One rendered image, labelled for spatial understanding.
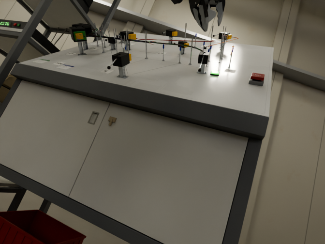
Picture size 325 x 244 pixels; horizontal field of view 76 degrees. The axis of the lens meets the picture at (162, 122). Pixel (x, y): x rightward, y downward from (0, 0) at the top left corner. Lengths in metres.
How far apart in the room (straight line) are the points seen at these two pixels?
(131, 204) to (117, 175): 0.12
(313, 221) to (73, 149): 3.89
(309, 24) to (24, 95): 5.05
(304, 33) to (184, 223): 4.81
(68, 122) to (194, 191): 0.59
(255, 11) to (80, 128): 4.49
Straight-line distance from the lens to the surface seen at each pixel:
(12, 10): 5.14
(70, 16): 1.85
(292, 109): 4.32
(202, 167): 0.71
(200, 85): 0.87
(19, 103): 1.22
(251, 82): 0.95
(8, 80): 1.45
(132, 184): 0.76
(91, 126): 0.90
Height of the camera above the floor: 0.59
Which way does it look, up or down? 14 degrees up
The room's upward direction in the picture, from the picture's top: 20 degrees clockwise
